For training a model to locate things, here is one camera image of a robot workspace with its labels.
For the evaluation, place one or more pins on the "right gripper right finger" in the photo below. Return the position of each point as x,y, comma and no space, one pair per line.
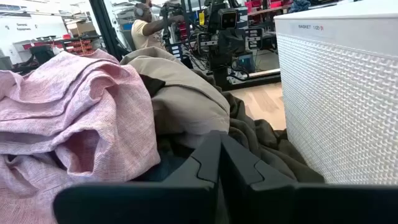
280,202

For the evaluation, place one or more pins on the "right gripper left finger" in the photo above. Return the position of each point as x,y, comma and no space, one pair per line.
161,202

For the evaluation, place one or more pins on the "dark olive hoodie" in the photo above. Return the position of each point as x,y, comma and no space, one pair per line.
264,140

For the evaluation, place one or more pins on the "pink woven garment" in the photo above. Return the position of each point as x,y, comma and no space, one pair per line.
77,109

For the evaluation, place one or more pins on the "red storage bins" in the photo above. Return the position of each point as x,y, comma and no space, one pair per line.
258,4

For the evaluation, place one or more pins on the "blue cloth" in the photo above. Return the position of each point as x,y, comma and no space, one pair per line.
300,5

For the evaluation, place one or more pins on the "beige garment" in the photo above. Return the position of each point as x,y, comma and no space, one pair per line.
186,105

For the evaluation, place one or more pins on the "white basket label sticker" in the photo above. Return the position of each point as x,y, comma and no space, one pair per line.
311,27

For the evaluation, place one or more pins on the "person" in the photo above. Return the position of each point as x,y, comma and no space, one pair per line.
146,34

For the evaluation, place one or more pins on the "grey headphones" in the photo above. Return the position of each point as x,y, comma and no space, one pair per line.
139,11

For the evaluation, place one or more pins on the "white perforated plastic basket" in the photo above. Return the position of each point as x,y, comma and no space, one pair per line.
342,109

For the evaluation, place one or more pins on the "cardboard box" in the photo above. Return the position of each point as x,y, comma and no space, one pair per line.
81,28

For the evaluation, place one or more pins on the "rack with red bins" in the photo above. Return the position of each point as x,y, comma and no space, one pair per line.
79,46

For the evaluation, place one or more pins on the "black office chair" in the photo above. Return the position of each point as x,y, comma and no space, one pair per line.
42,54

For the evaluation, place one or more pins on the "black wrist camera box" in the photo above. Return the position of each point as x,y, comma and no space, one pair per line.
228,18

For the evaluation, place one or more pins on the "black frame base rail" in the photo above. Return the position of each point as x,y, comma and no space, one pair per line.
255,81

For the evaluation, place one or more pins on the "black frame post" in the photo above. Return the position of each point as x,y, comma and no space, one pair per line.
104,28

